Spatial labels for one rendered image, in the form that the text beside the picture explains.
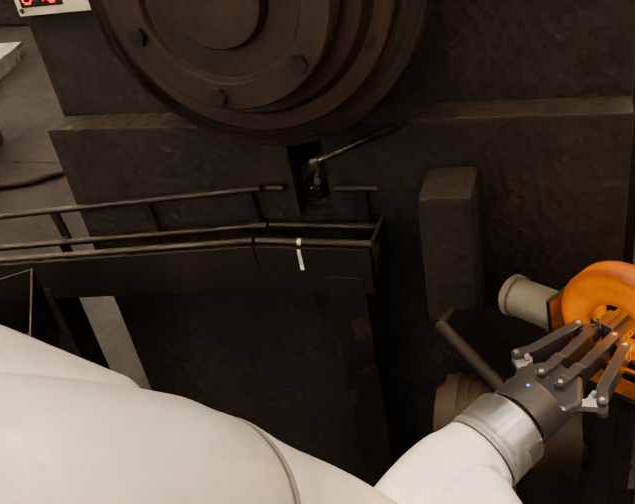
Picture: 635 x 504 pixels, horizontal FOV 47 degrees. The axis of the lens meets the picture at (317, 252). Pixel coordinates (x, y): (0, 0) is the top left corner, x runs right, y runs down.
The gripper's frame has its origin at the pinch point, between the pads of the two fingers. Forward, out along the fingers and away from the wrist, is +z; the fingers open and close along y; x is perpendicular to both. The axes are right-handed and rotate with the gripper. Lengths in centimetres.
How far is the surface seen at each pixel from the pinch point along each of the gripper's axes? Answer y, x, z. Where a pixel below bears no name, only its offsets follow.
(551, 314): -7.9, -1.1, -3.5
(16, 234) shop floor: -241, -68, -32
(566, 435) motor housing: -4.5, -20.3, -5.9
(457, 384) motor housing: -20.0, -17.0, -10.5
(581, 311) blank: -4.8, -0.3, -1.6
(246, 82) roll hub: -40, 32, -18
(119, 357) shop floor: -138, -68, -35
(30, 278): -73, 5, -50
